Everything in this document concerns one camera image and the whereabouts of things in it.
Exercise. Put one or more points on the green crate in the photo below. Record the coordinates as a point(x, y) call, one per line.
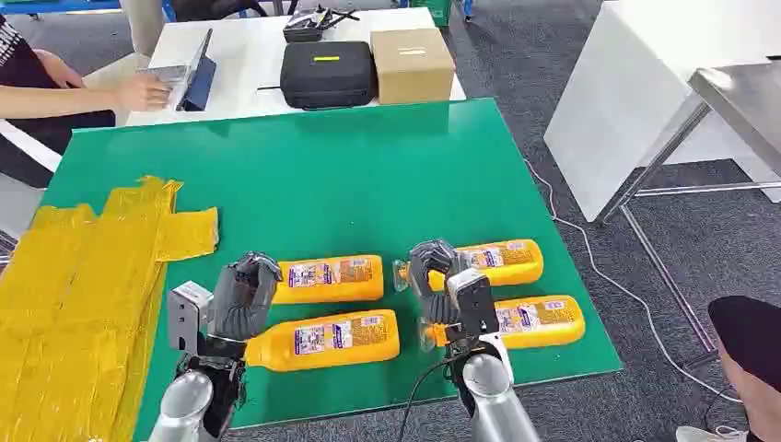
point(436, 11)

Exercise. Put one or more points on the black zip case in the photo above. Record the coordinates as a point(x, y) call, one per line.
point(329, 82)

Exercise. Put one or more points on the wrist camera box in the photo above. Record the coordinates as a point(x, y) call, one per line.
point(186, 317)
point(476, 305)

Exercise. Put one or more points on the blue metal frame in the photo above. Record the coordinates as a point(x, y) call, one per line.
point(61, 7)

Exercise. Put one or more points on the black controller device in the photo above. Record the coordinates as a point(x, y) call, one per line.
point(302, 30)

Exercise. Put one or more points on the white table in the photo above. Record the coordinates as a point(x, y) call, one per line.
point(256, 55)

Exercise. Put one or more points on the person's right hand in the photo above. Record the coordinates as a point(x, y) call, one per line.
point(143, 93)

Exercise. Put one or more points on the brown cardboard box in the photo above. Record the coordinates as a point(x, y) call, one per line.
point(412, 73)

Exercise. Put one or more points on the orange drink bottle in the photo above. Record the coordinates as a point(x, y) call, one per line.
point(549, 337)
point(323, 360)
point(518, 276)
point(323, 294)

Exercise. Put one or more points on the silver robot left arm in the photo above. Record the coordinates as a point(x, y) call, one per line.
point(183, 402)

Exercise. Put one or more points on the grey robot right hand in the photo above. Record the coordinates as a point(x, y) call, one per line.
point(432, 305)

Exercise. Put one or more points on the yellow plastic sheet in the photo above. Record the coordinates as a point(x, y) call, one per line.
point(61, 293)

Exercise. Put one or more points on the white shoe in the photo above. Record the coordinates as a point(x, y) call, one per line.
point(708, 435)

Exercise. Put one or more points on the laptop with blue cover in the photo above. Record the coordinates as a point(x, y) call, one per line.
point(201, 85)

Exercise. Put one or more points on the person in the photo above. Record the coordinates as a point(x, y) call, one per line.
point(750, 341)
point(18, 67)

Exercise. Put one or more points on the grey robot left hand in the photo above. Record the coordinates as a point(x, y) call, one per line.
point(241, 305)

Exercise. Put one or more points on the steel bench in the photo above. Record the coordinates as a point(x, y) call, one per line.
point(744, 104)

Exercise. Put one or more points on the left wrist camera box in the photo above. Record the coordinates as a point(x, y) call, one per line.
point(186, 317)

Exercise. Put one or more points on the black office chair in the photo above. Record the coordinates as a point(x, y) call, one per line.
point(207, 7)

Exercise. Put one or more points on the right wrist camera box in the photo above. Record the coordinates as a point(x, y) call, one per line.
point(476, 305)

